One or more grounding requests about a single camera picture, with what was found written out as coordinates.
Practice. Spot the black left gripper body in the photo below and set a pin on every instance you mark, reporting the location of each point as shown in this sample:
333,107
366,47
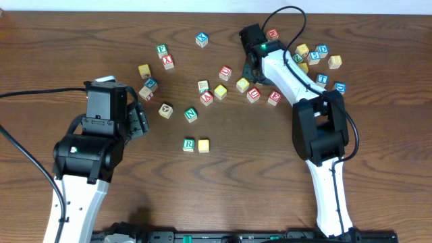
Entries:
139,121

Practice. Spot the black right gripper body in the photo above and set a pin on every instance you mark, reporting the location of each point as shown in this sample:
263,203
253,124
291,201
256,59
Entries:
254,75

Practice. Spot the green R block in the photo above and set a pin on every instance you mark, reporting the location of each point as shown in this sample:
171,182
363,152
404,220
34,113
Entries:
188,145

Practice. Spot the yellow O block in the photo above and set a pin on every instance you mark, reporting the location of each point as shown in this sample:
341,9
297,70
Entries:
203,146

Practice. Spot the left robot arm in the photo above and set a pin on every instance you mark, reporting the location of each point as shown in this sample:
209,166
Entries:
85,158

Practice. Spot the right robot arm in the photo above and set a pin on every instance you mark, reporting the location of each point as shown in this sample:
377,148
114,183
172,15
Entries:
319,123

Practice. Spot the red H block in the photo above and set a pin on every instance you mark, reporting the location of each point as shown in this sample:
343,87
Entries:
272,34

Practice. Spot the plain wood block red side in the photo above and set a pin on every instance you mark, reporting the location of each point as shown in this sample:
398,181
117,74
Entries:
146,93

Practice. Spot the red U block upper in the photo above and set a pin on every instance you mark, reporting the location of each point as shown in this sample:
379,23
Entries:
225,73

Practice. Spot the red u block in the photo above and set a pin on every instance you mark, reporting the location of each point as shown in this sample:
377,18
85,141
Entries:
225,73
253,95

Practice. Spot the blue P block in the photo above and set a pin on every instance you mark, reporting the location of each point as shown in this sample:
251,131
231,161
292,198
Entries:
151,84

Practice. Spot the yellow block far left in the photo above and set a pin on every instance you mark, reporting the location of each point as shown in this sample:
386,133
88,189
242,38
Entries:
144,71

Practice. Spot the green Z block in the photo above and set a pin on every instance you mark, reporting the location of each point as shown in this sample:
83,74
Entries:
298,58

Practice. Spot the yellow block upper right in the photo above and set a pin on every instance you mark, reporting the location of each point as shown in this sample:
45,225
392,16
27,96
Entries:
302,50

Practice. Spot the yellow C block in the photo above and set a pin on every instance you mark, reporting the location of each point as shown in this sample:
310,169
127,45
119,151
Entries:
242,85

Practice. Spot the blue X block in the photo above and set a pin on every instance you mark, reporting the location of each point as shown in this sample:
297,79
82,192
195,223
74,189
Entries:
202,39

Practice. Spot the plain block face picture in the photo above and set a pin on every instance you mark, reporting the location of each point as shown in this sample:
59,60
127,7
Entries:
166,111

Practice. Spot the yellow block middle right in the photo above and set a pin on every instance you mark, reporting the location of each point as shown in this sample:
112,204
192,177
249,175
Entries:
303,67

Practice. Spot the red U block lower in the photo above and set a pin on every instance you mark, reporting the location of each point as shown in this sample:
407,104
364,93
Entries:
253,95

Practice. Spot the blue 5 block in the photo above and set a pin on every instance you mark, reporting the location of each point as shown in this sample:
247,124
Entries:
313,58

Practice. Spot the yellow J block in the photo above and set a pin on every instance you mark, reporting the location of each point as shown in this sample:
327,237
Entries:
220,92

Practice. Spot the red E block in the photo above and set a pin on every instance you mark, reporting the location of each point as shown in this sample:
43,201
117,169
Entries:
274,98

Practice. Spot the blue D block upper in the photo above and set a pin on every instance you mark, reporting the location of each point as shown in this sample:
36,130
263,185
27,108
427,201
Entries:
322,50

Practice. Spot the blue d block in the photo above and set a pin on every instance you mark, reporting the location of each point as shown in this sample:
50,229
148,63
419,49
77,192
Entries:
322,50
340,87

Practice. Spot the plain wood block green side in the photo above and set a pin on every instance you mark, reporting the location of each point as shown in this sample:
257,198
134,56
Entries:
203,86

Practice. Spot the red Y block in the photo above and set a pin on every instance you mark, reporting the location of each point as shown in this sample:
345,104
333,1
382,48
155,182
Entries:
168,62

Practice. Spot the green F block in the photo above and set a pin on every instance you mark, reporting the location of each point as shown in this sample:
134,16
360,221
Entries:
162,50

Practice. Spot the red A block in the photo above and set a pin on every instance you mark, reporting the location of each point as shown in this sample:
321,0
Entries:
206,98

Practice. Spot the green N block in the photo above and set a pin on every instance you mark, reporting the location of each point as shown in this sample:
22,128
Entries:
191,114

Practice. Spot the blue T block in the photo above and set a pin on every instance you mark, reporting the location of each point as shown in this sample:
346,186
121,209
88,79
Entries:
322,80

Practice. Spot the yellow 8 block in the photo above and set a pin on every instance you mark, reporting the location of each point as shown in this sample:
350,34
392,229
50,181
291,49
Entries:
334,62

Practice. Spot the blue D block lower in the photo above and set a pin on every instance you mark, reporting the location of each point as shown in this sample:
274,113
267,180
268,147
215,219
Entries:
340,87

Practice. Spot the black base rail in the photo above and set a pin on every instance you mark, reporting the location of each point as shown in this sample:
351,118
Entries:
126,232

